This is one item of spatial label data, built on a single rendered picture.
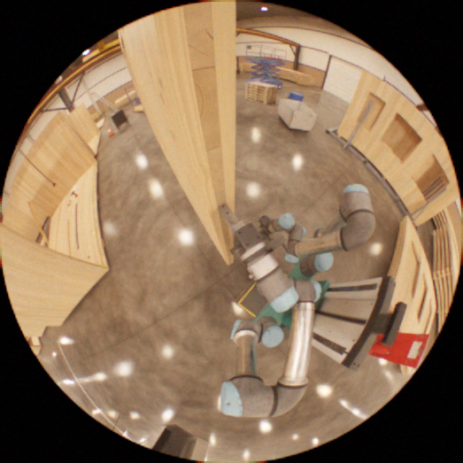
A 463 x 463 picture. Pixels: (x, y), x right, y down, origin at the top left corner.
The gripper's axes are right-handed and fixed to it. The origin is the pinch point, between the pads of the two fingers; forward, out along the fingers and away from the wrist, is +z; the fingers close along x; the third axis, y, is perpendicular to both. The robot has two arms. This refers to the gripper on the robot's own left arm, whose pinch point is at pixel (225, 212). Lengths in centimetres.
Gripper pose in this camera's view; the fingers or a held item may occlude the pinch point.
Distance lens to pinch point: 41.3
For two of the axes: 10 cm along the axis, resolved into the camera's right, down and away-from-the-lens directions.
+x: 0.1, 3.2, 9.5
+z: -5.3, -8.0, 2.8
